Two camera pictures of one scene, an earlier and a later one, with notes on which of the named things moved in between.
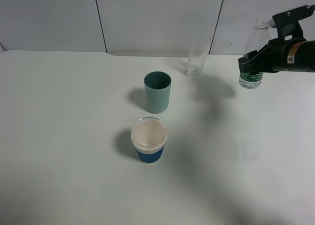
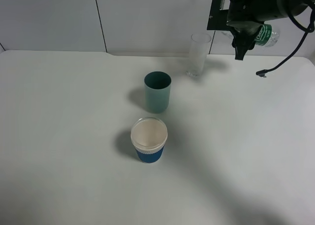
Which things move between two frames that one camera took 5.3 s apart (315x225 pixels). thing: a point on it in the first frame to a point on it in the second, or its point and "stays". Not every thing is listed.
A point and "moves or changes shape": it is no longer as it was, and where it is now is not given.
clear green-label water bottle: x=254 y=41 moves or changes shape
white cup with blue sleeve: x=148 y=136 stays
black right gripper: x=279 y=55 to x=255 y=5
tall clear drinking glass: x=199 y=45 stays
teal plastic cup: x=157 y=85 stays
